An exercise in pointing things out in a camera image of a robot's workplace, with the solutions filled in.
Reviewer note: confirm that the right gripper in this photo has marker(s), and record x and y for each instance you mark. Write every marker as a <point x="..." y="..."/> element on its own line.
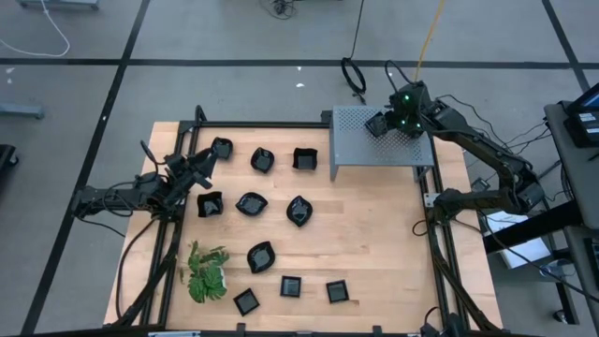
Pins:
<point x="409" y="112"/>

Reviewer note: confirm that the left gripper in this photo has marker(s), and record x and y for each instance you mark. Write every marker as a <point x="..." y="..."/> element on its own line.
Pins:
<point x="185" y="185"/>

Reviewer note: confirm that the black rounded square plate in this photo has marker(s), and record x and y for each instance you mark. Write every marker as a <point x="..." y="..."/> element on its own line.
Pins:
<point x="223" y="150"/>

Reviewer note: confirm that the black deep square bowl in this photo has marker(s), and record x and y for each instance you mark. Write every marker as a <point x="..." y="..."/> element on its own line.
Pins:
<point x="305" y="160"/>
<point x="210" y="206"/>

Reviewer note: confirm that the black leaf shaped plate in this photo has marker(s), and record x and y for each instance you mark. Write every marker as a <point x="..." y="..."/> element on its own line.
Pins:
<point x="299" y="211"/>
<point x="262" y="160"/>
<point x="261" y="257"/>
<point x="252" y="204"/>

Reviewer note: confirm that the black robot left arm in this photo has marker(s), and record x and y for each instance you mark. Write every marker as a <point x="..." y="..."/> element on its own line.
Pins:
<point x="117" y="196"/>

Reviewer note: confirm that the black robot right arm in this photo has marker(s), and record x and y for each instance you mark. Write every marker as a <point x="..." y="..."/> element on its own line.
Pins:
<point x="486" y="154"/>

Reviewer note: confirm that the grey perforated metal shelf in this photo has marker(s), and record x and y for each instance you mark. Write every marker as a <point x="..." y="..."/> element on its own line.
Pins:
<point x="365" y="154"/>

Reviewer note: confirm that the black power brick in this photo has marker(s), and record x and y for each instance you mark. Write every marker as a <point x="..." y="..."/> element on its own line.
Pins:
<point x="480" y="185"/>

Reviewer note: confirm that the green potted artificial plant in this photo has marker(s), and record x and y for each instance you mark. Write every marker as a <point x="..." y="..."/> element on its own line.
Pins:
<point x="206" y="276"/>

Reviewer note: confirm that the white paper sheet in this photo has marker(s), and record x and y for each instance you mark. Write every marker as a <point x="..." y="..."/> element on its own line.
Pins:
<point x="507" y="220"/>

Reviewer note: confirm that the black steel floor beam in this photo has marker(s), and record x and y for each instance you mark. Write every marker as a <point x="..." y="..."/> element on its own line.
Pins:
<point x="529" y="229"/>

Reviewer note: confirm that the grey metal foot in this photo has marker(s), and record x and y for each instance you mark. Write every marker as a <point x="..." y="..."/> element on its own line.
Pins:
<point x="21" y="111"/>

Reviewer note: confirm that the black laptop computer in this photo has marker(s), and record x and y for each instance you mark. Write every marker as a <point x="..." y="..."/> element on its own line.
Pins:
<point x="585" y="121"/>

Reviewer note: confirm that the black wheeled object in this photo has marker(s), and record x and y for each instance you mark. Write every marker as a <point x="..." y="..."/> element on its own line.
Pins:
<point x="7" y="156"/>

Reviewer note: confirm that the grey side table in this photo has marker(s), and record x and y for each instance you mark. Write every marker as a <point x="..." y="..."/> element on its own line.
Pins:
<point x="580" y="187"/>

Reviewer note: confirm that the grey cart base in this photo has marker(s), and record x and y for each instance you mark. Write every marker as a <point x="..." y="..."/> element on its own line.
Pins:
<point x="56" y="4"/>

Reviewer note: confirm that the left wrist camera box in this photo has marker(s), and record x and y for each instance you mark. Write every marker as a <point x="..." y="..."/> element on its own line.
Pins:
<point x="175" y="163"/>

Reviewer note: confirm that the black aluminium table frame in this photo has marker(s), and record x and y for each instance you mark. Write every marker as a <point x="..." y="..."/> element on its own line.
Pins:
<point x="262" y="124"/>

